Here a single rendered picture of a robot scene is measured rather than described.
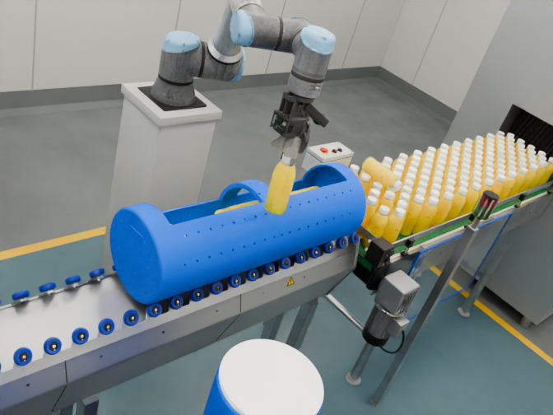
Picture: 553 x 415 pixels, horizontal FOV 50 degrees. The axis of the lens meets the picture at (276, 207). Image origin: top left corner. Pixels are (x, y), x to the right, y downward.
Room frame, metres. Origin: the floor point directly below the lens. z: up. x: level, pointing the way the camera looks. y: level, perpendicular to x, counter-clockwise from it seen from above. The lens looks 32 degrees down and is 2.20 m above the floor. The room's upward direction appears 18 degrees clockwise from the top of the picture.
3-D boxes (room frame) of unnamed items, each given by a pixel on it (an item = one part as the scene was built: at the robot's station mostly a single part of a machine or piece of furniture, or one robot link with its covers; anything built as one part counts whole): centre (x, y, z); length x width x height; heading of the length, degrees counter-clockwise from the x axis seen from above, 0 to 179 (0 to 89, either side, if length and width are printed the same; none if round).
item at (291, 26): (1.61, 0.09, 1.73); 0.12 x 0.12 x 0.09; 24
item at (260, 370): (1.06, -0.13, 1.03); 0.28 x 0.28 x 0.01
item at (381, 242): (1.90, -0.43, 0.95); 0.10 x 0.07 x 0.10; 51
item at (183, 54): (2.34, 0.57, 1.29); 0.17 x 0.15 x 0.18; 114
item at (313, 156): (2.34, -0.15, 1.05); 0.20 x 0.10 x 0.10; 141
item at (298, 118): (1.50, 0.03, 1.56); 0.09 x 0.08 x 0.12; 136
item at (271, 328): (1.99, -0.15, 0.31); 0.06 x 0.06 x 0.63; 51
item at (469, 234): (2.06, -0.76, 0.55); 0.04 x 0.04 x 1.10; 51
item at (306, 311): (1.90, -0.26, 0.31); 0.06 x 0.06 x 0.63; 51
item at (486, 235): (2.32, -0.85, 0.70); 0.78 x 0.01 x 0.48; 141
